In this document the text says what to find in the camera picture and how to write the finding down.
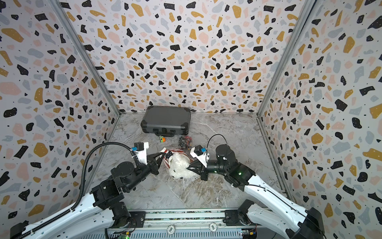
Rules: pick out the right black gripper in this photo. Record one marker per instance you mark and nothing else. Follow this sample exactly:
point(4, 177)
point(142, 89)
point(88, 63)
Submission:
point(201, 168)

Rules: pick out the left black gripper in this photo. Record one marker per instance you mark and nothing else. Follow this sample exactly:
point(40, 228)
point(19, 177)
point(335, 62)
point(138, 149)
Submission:
point(152, 161)

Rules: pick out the white teddy bear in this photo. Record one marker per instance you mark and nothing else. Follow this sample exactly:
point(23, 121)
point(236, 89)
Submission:
point(181, 173)

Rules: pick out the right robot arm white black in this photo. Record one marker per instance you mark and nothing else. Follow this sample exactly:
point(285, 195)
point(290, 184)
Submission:
point(281, 215)

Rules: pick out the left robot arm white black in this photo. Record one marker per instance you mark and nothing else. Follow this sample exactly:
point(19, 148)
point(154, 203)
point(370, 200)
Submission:
point(103, 207)

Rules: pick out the small green orange toy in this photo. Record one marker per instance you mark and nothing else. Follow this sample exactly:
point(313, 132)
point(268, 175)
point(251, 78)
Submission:
point(162, 139)

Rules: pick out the bag of toy bricks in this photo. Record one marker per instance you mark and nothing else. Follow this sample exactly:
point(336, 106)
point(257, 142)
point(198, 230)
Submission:
point(185, 142)

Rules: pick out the dark grey hard case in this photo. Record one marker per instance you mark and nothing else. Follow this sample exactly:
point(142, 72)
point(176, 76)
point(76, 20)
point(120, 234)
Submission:
point(166, 121)

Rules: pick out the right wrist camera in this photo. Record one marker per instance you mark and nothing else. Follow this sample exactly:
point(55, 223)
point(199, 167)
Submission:
point(201, 154)

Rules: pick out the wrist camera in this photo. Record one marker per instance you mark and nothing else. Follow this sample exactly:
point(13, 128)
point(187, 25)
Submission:
point(140, 149)
point(201, 154)

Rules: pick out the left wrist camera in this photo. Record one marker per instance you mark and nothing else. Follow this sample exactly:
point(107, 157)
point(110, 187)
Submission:
point(140, 149)

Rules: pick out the aluminium mounting rail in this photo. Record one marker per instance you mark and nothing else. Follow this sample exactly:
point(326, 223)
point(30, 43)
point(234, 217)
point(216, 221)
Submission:
point(184, 224)

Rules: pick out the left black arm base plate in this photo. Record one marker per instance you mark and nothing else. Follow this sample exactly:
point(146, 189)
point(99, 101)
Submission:
point(130, 220)

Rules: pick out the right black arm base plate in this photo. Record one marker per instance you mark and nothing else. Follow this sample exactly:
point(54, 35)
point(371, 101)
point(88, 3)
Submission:
point(236, 218)

